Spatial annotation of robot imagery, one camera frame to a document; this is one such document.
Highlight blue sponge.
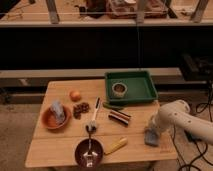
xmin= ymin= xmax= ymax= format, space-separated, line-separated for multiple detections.
xmin=144 ymin=130 xmax=159 ymax=147

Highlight dark striped bar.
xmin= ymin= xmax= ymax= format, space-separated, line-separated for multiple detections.
xmin=108 ymin=111 xmax=130 ymax=126

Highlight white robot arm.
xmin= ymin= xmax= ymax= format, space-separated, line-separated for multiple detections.
xmin=144 ymin=100 xmax=213 ymax=147

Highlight green plastic tray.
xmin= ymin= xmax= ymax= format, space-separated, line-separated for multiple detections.
xmin=105 ymin=71 xmax=158 ymax=105

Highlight bunch of dark grapes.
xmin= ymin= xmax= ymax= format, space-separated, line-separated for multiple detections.
xmin=73 ymin=102 xmax=90 ymax=119

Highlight dark maroon bowl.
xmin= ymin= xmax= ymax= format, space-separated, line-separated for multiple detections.
xmin=75 ymin=139 xmax=103 ymax=169

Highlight orange fruit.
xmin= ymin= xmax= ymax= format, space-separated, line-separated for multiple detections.
xmin=69 ymin=91 xmax=81 ymax=102

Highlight crumpled blue-grey cloth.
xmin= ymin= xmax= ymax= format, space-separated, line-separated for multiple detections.
xmin=50 ymin=101 xmax=65 ymax=124

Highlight orange clay bowl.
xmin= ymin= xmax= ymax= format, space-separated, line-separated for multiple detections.
xmin=41 ymin=106 xmax=72 ymax=130

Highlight cluttered tray on shelf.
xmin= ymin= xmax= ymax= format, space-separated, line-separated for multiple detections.
xmin=106 ymin=0 xmax=168 ymax=18

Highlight black cables on floor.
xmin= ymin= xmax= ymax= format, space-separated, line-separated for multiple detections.
xmin=169 ymin=101 xmax=213 ymax=171

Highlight white handled dish brush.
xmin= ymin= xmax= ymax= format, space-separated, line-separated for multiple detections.
xmin=86 ymin=98 xmax=101 ymax=133

